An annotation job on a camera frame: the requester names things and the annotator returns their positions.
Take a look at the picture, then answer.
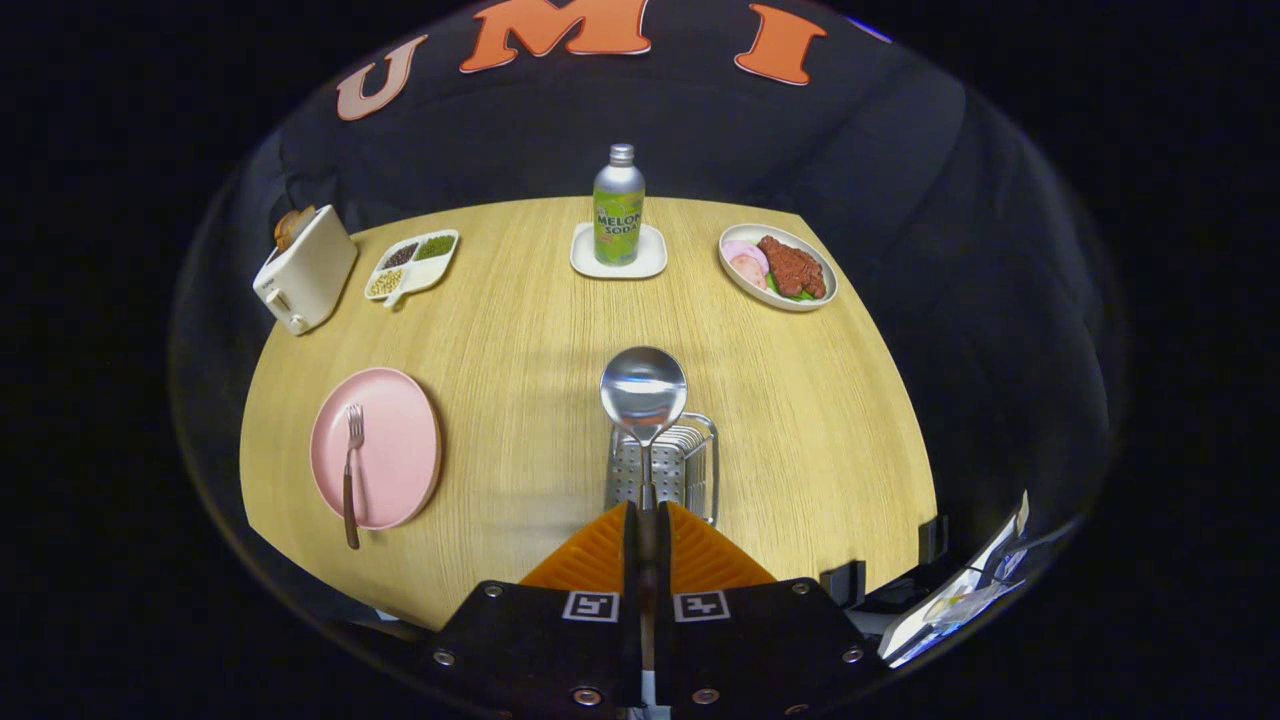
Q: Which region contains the green label metal bottle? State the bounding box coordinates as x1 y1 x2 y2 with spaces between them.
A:
592 143 647 267

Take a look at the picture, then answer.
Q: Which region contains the white divided dish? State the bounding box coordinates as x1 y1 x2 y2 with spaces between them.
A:
364 229 461 309

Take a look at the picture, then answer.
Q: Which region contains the metal fork with wooden handle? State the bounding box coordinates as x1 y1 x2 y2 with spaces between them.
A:
343 403 366 550

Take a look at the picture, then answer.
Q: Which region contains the metal spoon with wooden handle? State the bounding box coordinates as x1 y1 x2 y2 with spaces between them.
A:
600 346 689 591

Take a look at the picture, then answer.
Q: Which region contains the cream white toaster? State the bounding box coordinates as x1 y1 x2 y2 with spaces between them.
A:
253 205 359 336

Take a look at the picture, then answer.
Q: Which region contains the white square coaster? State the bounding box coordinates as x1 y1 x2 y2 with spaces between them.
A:
570 222 668 280

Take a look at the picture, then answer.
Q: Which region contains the metal wire cutlery rack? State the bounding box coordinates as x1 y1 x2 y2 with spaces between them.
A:
604 412 721 526

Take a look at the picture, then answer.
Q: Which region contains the white oval food plate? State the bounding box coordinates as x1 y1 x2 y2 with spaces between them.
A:
718 223 839 313

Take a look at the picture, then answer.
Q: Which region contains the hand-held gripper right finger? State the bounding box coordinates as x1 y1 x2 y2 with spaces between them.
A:
655 500 881 719

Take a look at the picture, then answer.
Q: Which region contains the red-brown meat piece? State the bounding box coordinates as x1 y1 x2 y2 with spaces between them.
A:
757 235 828 299

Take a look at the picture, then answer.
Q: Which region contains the pink round plate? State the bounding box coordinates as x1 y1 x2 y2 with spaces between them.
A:
310 367 443 531

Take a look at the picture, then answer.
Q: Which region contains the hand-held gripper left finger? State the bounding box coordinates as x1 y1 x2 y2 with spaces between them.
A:
425 500 646 716

